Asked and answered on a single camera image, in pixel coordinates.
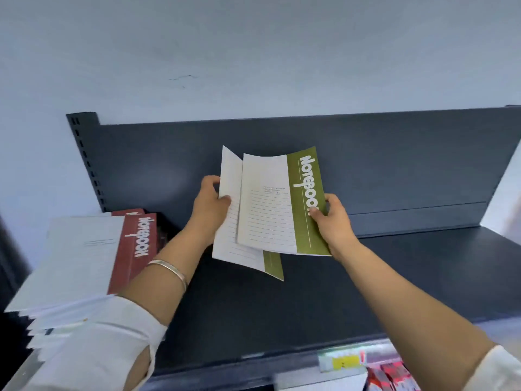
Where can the red and white packets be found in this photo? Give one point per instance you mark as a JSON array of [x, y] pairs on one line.
[[393, 378]]

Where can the white right sleeve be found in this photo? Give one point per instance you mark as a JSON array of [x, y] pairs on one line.
[[498, 372]]

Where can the person's right forearm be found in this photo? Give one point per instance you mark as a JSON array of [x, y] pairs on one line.
[[411, 317]]

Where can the clear shelf label strip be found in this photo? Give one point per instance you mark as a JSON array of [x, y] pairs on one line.
[[358, 356]]

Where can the white left sleeve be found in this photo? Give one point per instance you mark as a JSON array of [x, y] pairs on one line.
[[106, 350]]

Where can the perforated dark shelf upright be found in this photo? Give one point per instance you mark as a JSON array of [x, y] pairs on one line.
[[87, 158]]

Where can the yellow price tag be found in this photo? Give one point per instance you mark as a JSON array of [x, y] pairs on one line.
[[346, 361]]

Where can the person's right hand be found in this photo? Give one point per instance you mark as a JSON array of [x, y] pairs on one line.
[[336, 230]]

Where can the person's left hand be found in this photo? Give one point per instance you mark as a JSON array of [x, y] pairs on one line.
[[207, 209]]

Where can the green and white notebook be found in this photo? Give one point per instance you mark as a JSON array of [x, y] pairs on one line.
[[230, 236], [268, 207]]

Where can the dark shelf back panel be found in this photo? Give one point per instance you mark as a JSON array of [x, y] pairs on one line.
[[386, 166]]

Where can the person's right thumb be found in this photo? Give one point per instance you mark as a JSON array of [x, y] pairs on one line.
[[317, 212]]

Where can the person's left forearm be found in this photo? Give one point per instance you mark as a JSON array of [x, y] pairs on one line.
[[167, 268]]

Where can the person's left thumb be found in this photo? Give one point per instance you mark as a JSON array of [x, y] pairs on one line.
[[225, 200]]

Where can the dark shelf board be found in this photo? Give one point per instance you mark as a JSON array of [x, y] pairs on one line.
[[293, 305]]

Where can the stack of red notebooks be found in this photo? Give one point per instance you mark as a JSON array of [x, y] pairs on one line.
[[73, 260]]

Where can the white sleeve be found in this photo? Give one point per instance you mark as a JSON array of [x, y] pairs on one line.
[[498, 372], [106, 350]]

